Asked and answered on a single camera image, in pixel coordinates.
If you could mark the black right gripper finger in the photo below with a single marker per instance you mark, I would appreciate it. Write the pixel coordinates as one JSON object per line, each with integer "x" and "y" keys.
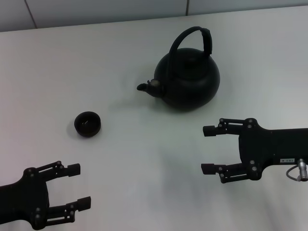
{"x": 210, "y": 130}
{"x": 208, "y": 168}

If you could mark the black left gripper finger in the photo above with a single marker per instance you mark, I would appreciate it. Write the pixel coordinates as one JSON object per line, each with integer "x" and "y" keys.
{"x": 83, "y": 203}
{"x": 73, "y": 169}

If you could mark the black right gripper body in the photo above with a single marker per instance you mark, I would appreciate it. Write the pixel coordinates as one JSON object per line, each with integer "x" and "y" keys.
{"x": 269, "y": 146}

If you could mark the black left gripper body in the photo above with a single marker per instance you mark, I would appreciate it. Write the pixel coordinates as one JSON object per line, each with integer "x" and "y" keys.
{"x": 26, "y": 197}

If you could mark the small black teacup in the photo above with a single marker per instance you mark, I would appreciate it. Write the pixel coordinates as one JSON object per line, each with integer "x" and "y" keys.
{"x": 87, "y": 125}

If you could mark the black round teapot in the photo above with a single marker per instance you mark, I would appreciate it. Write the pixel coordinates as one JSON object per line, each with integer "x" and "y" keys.
{"x": 192, "y": 84}

